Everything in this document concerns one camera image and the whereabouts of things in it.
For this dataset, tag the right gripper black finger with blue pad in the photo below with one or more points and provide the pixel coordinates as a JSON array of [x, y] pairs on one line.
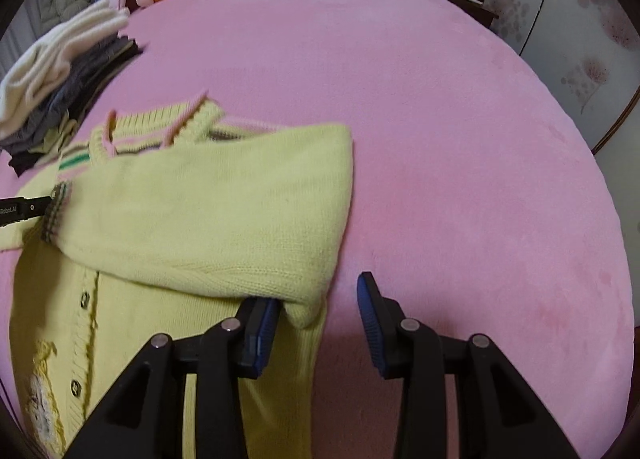
[[380, 317], [261, 316]]

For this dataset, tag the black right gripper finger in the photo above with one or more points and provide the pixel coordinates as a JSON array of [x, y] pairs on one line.
[[18, 209]]

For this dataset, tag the yellow striped knit cardigan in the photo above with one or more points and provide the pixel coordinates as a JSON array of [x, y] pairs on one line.
[[164, 222]]

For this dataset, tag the dark grey folded clothes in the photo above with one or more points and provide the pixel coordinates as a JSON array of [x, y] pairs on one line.
[[53, 123]]

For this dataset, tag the white folded sweater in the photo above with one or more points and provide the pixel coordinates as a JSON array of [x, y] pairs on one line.
[[46, 64]]

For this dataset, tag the pink bed sheet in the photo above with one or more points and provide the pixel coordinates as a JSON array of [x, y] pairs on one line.
[[476, 203]]

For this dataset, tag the dark wooden nightstand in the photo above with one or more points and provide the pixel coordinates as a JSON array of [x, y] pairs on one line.
[[475, 9]]

